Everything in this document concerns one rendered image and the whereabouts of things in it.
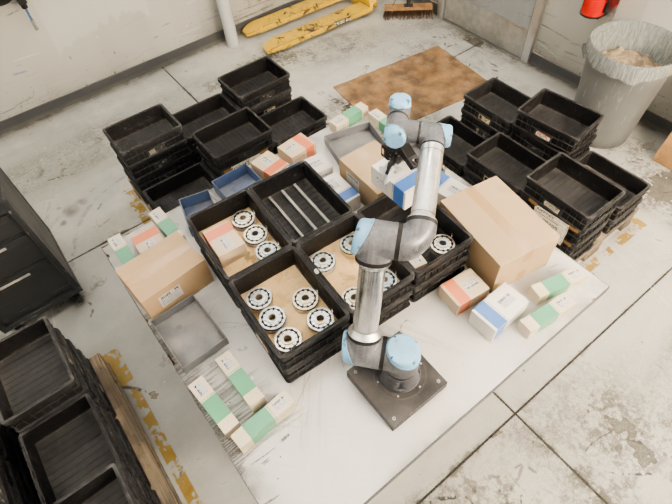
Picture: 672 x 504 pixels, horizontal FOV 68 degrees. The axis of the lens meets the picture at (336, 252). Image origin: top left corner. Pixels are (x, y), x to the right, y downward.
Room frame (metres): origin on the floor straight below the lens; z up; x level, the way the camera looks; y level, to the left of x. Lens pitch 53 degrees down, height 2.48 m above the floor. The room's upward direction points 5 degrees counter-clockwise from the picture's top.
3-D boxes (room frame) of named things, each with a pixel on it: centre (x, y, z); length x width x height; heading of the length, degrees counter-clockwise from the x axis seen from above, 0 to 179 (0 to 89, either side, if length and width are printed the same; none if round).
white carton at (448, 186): (1.61, -0.55, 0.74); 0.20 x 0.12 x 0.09; 42
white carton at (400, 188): (1.38, -0.27, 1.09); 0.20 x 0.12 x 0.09; 34
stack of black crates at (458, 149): (2.42, -0.81, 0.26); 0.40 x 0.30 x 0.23; 34
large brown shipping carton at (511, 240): (1.31, -0.68, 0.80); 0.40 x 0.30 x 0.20; 24
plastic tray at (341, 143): (2.05, -0.15, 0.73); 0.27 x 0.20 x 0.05; 109
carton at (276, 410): (0.60, 0.30, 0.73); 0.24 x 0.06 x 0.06; 129
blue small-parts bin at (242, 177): (1.80, 0.46, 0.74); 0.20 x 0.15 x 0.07; 125
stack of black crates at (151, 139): (2.51, 1.12, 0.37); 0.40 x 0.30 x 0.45; 124
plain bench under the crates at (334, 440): (1.27, -0.01, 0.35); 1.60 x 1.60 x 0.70; 34
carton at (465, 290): (1.07, -0.51, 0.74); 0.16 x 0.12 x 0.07; 118
